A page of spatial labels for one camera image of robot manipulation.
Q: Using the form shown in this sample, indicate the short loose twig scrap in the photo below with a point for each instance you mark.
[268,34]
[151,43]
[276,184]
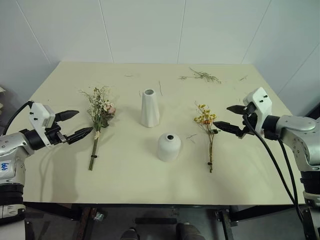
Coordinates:
[243,78]

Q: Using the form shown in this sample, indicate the thin dark loose stem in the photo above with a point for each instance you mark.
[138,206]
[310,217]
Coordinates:
[160,88]

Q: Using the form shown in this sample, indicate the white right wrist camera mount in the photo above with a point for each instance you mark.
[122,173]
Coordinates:
[261,105]

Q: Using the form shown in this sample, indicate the small forked loose twig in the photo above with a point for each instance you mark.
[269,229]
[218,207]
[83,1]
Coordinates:
[192,136]

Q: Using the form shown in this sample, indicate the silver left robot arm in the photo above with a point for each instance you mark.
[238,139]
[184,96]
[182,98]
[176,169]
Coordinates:
[13,147]

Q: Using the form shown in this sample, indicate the large dark rounded shape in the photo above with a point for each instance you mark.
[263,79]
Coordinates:
[188,232]

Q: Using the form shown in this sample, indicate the small dark rounded shape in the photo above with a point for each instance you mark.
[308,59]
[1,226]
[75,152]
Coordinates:
[129,234]

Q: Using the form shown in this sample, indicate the short round white vase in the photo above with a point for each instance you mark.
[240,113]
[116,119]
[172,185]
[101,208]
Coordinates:
[168,148]

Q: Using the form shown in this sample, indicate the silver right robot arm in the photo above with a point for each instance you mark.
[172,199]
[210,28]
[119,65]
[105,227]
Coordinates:
[300,135]

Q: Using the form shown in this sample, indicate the pink and white flower bouquet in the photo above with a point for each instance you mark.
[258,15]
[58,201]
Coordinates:
[100,112]

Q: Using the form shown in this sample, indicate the tall white faceted vase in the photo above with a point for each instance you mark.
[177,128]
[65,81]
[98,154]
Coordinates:
[149,110]

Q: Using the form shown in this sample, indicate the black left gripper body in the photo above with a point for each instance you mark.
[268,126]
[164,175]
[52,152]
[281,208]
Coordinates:
[53,135]

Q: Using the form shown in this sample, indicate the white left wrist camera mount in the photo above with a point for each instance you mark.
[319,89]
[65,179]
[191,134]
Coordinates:
[40,113]

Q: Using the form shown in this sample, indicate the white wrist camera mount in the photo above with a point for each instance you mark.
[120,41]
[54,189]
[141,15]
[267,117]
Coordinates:
[261,105]
[40,113]

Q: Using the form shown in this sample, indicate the beige object at room edge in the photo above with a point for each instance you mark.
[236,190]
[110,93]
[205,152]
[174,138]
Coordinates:
[2,97]

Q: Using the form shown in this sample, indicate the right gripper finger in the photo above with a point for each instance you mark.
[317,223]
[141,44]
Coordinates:
[227,127]
[237,109]

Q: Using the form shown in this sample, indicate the yellow dried flower bouquet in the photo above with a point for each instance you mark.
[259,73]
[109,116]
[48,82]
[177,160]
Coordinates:
[206,118]

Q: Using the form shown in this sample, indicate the loose green dried sprig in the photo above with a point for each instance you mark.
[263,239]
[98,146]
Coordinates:
[202,75]

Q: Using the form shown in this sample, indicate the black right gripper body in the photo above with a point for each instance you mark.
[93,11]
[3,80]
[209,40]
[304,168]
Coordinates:
[250,125]

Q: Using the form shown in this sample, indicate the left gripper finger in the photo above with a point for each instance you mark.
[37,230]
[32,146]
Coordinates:
[67,115]
[80,133]

